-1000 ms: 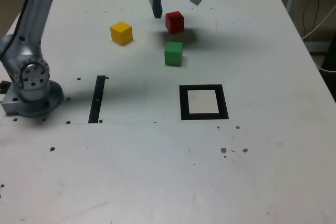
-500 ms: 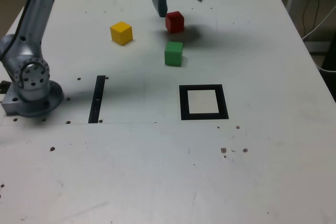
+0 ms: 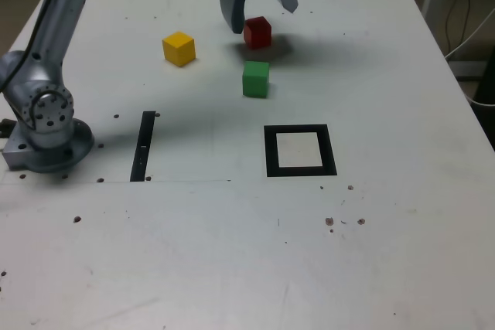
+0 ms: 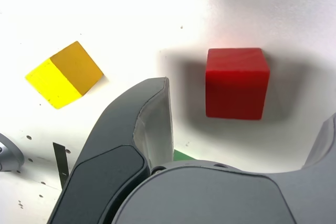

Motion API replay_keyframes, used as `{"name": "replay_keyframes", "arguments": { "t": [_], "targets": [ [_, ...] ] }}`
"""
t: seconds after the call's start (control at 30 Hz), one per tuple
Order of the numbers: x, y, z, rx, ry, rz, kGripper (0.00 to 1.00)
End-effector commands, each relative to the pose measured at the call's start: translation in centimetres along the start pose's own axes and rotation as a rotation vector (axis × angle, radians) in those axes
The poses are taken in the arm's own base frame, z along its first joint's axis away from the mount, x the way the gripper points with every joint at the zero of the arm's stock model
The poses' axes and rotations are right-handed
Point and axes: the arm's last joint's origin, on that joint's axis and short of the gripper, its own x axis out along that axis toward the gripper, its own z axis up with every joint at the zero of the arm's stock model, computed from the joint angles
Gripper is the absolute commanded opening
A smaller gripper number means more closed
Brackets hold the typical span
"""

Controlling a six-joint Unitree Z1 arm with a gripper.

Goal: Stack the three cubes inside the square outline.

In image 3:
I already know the red cube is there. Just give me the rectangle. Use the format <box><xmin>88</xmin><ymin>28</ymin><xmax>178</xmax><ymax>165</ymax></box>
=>
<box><xmin>243</xmin><ymin>15</ymin><xmax>272</xmax><ymax>51</ymax></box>

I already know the yellow cube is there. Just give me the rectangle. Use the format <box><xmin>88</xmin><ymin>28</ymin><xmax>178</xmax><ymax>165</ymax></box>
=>
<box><xmin>162</xmin><ymin>31</ymin><xmax>196</xmax><ymax>68</ymax></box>

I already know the green cube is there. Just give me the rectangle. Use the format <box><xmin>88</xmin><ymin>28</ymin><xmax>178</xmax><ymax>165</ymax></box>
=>
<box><xmin>241</xmin><ymin>60</ymin><xmax>271</xmax><ymax>98</ymax></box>

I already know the black tape square outline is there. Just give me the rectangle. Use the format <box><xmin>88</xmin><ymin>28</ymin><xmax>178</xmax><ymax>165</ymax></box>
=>
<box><xmin>263</xmin><ymin>124</ymin><xmax>338</xmax><ymax>179</ymax></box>

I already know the black tape strip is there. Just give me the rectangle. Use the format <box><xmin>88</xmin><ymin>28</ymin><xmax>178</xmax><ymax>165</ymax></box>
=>
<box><xmin>129</xmin><ymin>111</ymin><xmax>156</xmax><ymax>183</ymax></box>

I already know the white hanging cable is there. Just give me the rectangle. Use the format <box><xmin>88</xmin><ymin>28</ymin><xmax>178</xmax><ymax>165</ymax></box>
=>
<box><xmin>443</xmin><ymin>9</ymin><xmax>495</xmax><ymax>60</ymax></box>

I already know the white floor cable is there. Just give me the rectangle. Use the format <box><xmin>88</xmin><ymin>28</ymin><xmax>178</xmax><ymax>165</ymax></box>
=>
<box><xmin>463</xmin><ymin>80</ymin><xmax>495</xmax><ymax>107</ymax></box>

